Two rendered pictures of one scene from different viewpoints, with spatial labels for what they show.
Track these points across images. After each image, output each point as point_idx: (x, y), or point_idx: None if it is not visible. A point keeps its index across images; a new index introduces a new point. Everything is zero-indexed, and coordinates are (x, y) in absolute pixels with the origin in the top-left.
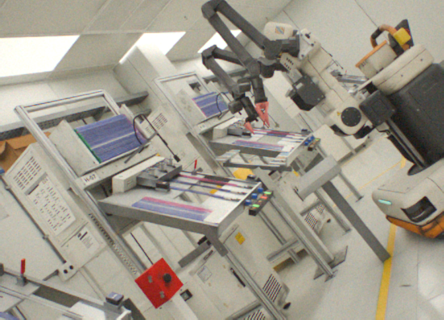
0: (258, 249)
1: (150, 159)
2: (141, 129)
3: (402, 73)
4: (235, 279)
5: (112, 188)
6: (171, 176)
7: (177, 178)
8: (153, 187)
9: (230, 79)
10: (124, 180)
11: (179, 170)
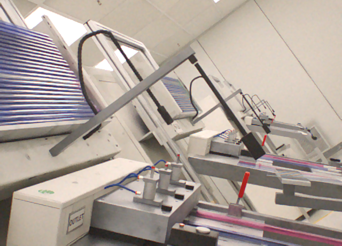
0: None
1: (113, 162)
2: (86, 81)
3: None
4: None
5: (8, 235)
6: (187, 214)
7: (197, 221)
8: (150, 243)
9: None
10: (63, 208)
11: (196, 200)
